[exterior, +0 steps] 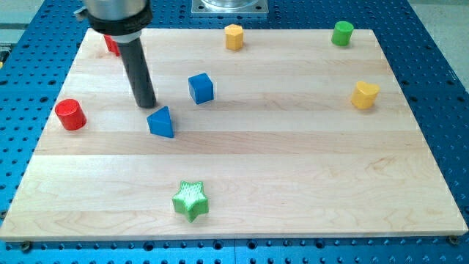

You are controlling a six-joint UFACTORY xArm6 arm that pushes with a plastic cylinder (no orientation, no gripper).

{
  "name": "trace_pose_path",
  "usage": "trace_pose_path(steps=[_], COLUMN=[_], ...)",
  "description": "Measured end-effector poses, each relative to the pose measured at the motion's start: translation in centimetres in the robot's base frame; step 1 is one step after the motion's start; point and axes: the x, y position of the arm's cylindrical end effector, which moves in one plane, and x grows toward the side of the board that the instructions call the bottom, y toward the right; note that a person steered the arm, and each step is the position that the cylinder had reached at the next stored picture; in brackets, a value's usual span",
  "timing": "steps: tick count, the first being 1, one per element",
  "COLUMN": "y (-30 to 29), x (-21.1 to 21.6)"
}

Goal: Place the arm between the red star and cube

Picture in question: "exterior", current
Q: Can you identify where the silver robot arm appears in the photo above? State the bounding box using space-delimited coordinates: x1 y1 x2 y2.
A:
73 0 153 43

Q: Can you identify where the blue cube block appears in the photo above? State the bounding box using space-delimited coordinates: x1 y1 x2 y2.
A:
188 73 214 104

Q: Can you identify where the green star block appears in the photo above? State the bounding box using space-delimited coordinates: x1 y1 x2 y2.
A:
171 181 209 223

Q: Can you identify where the red star block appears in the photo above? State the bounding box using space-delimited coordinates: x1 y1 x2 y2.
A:
103 34 120 56

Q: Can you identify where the light wooden board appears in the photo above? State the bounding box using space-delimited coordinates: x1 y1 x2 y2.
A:
1 29 468 241

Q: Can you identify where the blue triangle block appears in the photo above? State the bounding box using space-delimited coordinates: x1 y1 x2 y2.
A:
147 106 174 138

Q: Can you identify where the yellow hexagon block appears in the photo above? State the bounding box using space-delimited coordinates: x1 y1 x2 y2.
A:
224 24 243 51

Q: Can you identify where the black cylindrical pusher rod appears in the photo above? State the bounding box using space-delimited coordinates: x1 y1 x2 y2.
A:
117 38 157 109

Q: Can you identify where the yellow heart block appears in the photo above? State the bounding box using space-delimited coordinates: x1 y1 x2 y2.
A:
351 81 380 109

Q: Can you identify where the green cylinder block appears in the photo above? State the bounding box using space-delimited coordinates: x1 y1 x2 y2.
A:
331 21 355 46

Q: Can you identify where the red cylinder block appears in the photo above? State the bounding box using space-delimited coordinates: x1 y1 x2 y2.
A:
54 99 87 131

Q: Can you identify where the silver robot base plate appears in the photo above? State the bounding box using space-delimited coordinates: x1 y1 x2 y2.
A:
191 0 269 15

